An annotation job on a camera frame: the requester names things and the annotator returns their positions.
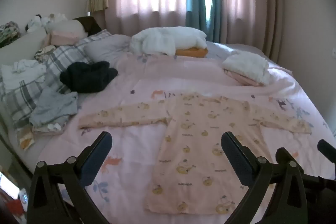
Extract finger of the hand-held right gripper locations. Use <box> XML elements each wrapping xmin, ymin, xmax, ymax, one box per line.
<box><xmin>317</xmin><ymin>139</ymin><xmax>336</xmax><ymax>160</ymax></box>
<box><xmin>275</xmin><ymin>148</ymin><xmax>319</xmax><ymax>185</ymax></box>

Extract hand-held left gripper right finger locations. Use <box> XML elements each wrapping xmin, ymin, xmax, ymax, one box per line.
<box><xmin>221</xmin><ymin>131</ymin><xmax>308</xmax><ymax>224</ymax></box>

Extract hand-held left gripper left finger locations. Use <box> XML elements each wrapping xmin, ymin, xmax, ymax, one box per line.
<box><xmin>28</xmin><ymin>131</ymin><xmax>113</xmax><ymax>224</ymax></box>

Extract pink bear-print baby shirt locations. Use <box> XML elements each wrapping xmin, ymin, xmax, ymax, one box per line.
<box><xmin>78</xmin><ymin>92</ymin><xmax>312</xmax><ymax>215</ymax></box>

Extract white crumpled clothes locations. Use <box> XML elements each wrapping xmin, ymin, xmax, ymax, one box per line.
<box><xmin>1</xmin><ymin>59</ymin><xmax>47</xmax><ymax>90</ymax></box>

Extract pink animal-print bed sheet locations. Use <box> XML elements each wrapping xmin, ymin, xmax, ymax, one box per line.
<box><xmin>34</xmin><ymin>53</ymin><xmax>336</xmax><ymax>224</ymax></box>

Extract grey garment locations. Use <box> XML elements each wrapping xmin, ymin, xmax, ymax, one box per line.
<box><xmin>29</xmin><ymin>86</ymin><xmax>79</xmax><ymax>127</ymax></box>

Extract orange and white small cloth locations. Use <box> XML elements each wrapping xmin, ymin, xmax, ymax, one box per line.
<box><xmin>19</xmin><ymin>126</ymin><xmax>36</xmax><ymax>151</ymax></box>

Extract pink folded garment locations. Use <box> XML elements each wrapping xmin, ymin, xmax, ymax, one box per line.
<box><xmin>223</xmin><ymin>69</ymin><xmax>265</xmax><ymax>87</ymax></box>

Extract white device with blue light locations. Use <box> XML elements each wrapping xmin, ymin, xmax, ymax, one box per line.
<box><xmin>17</xmin><ymin>188</ymin><xmax>28</xmax><ymax>205</ymax></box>

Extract black garment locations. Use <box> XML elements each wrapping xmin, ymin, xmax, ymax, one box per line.
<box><xmin>59</xmin><ymin>61</ymin><xmax>119</xmax><ymax>93</ymax></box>

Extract white folded fleece garment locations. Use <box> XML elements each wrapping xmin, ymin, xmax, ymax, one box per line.
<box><xmin>222</xmin><ymin>52</ymin><xmax>271</xmax><ymax>84</ymax></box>

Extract red object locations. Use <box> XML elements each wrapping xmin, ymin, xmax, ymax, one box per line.
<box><xmin>0</xmin><ymin>192</ymin><xmax>27</xmax><ymax>224</ymax></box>

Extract grey plaid pillow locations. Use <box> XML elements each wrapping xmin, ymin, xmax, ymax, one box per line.
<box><xmin>0</xmin><ymin>29</ymin><xmax>113</xmax><ymax>130</ymax></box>

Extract light grey pillow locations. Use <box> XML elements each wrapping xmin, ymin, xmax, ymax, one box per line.
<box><xmin>83</xmin><ymin>34</ymin><xmax>132</xmax><ymax>64</ymax></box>

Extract orange cushion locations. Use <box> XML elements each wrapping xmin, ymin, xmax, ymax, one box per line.
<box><xmin>174</xmin><ymin>47</ymin><xmax>209</xmax><ymax>59</ymax></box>

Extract dark floral cloth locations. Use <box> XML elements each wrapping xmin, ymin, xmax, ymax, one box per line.
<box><xmin>34</xmin><ymin>45</ymin><xmax>57</xmax><ymax>62</ymax></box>

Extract pink folded cloth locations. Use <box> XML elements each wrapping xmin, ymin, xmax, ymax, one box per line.
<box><xmin>49</xmin><ymin>29</ymin><xmax>82</xmax><ymax>46</ymax></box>

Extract dark brown cloth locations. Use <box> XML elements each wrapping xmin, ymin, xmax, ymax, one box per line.
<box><xmin>72</xmin><ymin>16</ymin><xmax>103</xmax><ymax>36</ymax></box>

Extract white plush pillow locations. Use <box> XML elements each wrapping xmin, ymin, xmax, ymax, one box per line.
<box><xmin>46</xmin><ymin>20</ymin><xmax>89</xmax><ymax>37</ymax></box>

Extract white bolster pillow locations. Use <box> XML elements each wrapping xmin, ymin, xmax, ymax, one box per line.
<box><xmin>0</xmin><ymin>28</ymin><xmax>48</xmax><ymax>65</ymax></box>

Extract white fluffy blanket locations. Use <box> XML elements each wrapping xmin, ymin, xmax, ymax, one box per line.
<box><xmin>130</xmin><ymin>26</ymin><xmax>208</xmax><ymax>56</ymax></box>

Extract white plush toy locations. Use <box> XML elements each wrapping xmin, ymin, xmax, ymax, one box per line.
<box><xmin>42</xmin><ymin>12</ymin><xmax>69</xmax><ymax>28</ymax></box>

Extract panda plush toy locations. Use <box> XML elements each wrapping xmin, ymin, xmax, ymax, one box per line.
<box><xmin>25</xmin><ymin>14</ymin><xmax>44</xmax><ymax>32</ymax></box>

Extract floral patterned bag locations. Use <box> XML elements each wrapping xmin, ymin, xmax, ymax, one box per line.
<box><xmin>0</xmin><ymin>21</ymin><xmax>22</xmax><ymax>47</ymax></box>

